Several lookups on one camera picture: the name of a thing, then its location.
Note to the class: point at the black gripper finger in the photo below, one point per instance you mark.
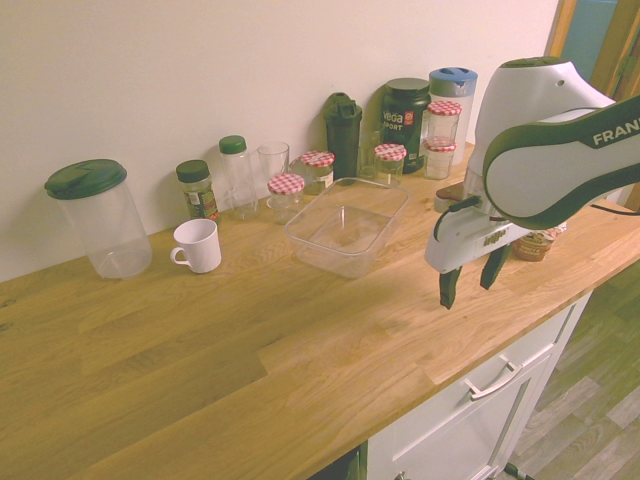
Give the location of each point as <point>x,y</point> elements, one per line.
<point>448,289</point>
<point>494,267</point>

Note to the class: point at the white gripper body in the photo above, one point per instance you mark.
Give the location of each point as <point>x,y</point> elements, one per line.
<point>465,240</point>

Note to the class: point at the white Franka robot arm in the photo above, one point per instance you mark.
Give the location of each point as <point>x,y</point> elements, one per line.
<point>540,175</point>

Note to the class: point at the clear rectangular plastic container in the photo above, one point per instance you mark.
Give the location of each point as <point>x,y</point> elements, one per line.
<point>345,235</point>

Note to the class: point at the grey tape roll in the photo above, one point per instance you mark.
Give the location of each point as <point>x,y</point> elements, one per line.
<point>447,200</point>

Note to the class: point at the empty jar checkered lid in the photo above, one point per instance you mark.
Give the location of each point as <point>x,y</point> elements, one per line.
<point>286,192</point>
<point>439,161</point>
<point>443,122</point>

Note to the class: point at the taped jar checkered lid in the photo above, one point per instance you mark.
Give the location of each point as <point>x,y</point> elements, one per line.
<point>389,162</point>

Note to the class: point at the faceted glass tumbler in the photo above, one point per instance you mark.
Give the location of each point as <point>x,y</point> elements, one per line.
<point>369,157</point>

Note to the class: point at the black Vega Sport tub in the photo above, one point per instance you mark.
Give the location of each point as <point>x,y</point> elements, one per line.
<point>405,120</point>

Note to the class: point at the white cabinet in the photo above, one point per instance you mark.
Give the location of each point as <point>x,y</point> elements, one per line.
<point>465,430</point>

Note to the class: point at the clear pitcher blue lid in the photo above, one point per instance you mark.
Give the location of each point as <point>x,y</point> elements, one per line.
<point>462,95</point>

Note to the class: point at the black shaker bottle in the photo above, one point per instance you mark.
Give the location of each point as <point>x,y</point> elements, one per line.
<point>343,137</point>

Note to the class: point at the labelled jar checkered lid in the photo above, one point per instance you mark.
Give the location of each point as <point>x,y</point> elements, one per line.
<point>318,172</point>

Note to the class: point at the tall clear drinking glass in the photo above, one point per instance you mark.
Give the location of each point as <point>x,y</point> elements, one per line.
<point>273,157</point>

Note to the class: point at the clear bottle green cap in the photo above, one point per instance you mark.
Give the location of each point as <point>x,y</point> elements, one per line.
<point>239,180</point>

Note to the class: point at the white mug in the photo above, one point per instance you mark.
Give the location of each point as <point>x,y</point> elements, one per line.
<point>200,247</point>

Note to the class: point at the spice jar dark lid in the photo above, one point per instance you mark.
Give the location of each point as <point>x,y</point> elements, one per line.
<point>199,192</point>

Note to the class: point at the large clear canister green lid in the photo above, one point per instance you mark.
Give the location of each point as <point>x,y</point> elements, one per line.
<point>107,225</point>

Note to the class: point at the wooden door frame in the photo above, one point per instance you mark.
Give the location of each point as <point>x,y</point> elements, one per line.
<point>607,45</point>

